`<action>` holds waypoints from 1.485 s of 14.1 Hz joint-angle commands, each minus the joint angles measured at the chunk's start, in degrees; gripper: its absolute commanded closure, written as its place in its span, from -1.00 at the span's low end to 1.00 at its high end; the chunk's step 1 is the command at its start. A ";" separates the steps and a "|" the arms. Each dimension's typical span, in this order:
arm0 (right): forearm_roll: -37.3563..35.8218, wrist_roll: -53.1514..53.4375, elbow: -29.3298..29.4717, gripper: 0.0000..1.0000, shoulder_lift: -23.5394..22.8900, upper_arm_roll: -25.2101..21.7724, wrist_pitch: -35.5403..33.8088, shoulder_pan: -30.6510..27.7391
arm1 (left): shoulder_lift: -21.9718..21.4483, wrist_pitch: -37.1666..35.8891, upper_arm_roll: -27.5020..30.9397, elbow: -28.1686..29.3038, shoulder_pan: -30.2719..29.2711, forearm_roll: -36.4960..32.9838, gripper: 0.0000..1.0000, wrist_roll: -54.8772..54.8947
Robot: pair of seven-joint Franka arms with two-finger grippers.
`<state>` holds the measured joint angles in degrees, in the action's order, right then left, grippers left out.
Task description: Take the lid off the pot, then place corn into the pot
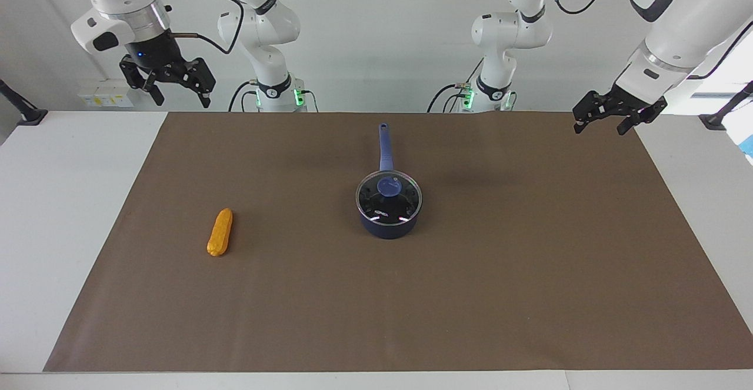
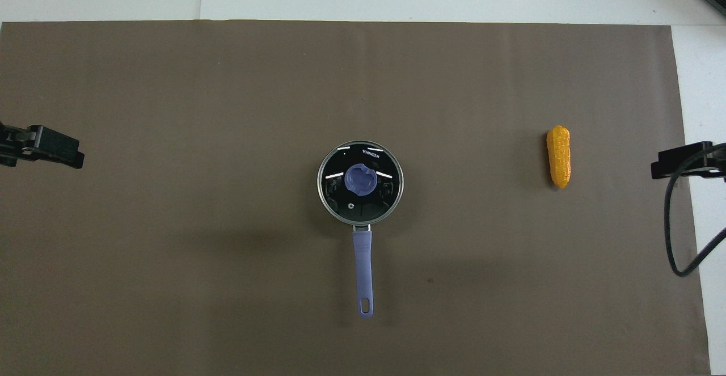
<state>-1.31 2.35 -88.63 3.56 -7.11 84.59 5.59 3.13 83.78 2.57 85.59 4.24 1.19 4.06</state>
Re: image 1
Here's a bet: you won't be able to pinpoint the black camera stand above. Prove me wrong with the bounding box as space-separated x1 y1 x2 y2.
699 81 753 131
0 78 48 126

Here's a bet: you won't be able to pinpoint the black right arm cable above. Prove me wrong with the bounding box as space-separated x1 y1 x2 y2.
171 0 245 55

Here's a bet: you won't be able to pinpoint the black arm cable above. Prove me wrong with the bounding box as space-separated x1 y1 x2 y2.
171 0 245 55
544 0 753 80

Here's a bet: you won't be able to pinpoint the white wall socket box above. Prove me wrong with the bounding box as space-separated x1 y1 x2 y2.
78 79 135 108

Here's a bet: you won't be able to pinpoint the black right base cables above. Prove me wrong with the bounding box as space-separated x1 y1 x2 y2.
228 81 319 113

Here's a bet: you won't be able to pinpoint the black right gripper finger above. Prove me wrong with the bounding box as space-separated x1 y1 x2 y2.
174 58 216 108
119 55 165 106

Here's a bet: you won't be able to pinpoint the black left base cables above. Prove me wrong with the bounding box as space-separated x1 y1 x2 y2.
427 58 518 113

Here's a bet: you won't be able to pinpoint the black base cables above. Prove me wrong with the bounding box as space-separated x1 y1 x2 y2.
228 81 319 113
427 58 518 113

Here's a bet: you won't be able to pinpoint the brown table mat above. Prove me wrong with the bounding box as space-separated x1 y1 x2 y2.
43 112 753 372

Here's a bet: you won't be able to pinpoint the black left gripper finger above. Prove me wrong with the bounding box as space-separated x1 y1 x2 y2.
617 97 668 136
572 91 612 135

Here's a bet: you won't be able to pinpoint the yellow corn cob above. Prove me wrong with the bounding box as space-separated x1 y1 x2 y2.
206 208 234 257

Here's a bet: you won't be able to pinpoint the dark blue saucepan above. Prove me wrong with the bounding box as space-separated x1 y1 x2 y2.
355 122 423 240

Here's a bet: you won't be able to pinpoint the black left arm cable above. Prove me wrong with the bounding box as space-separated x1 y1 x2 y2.
544 0 753 80

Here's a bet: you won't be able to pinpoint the glass lid with blue knob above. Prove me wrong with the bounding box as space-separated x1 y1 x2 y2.
356 170 422 225

